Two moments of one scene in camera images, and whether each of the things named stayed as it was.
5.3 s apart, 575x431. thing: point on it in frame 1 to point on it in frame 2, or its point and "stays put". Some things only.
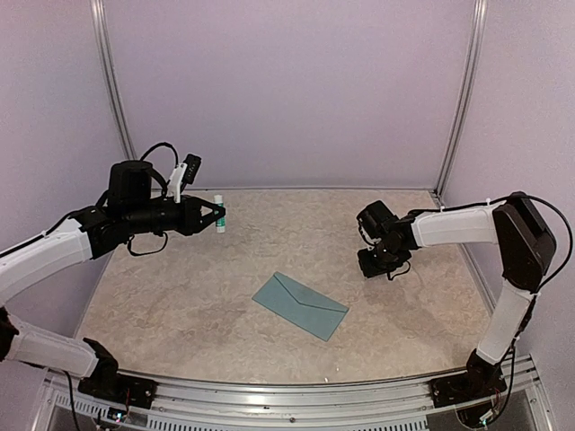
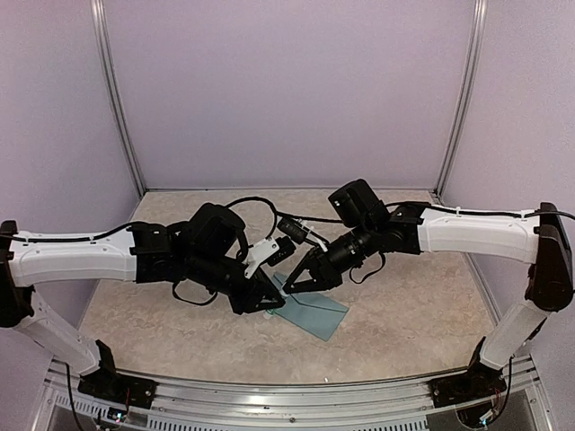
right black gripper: [369, 269] to [324, 277]
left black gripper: [190, 220] to [260, 285]
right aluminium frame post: [479, 31] stays put
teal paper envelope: [307, 309] stays put
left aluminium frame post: [108, 64] stays put
